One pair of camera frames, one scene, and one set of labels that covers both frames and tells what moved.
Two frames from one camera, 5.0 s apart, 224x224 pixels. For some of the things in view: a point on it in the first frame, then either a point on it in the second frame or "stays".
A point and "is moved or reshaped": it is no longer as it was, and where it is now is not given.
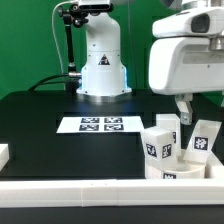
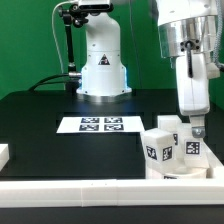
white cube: x=202 y=140 is moved or reshaped
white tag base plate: x=96 y=125 stays
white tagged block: x=158 y=145 stays
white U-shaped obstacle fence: x=208 y=191 stays
